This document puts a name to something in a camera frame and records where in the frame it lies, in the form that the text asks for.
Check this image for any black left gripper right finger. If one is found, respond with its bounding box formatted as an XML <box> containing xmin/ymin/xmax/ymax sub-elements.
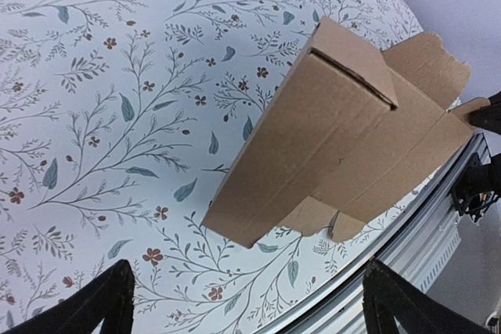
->
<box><xmin>362</xmin><ymin>259</ymin><xmax>488</xmax><ymax>334</ymax></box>

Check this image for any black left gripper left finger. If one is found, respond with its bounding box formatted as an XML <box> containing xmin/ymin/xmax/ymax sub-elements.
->
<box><xmin>9</xmin><ymin>260</ymin><xmax>135</xmax><ymax>334</ymax></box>

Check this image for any floral patterned table mat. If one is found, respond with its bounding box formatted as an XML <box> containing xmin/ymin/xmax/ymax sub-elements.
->
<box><xmin>1</xmin><ymin>0</ymin><xmax>422</xmax><ymax>333</ymax></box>

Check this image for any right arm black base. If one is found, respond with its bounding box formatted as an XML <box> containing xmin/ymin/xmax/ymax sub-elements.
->
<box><xmin>449</xmin><ymin>153</ymin><xmax>500</xmax><ymax>224</ymax></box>

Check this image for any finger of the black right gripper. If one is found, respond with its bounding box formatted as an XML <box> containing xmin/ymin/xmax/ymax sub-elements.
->
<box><xmin>468</xmin><ymin>92</ymin><xmax>501</xmax><ymax>135</ymax></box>

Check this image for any brown cardboard box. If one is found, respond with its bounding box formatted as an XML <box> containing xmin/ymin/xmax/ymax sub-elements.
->
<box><xmin>203</xmin><ymin>17</ymin><xmax>489</xmax><ymax>248</ymax></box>

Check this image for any aluminium front rail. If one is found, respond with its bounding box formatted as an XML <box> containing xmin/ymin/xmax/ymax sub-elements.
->
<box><xmin>257</xmin><ymin>134</ymin><xmax>490</xmax><ymax>333</ymax></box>

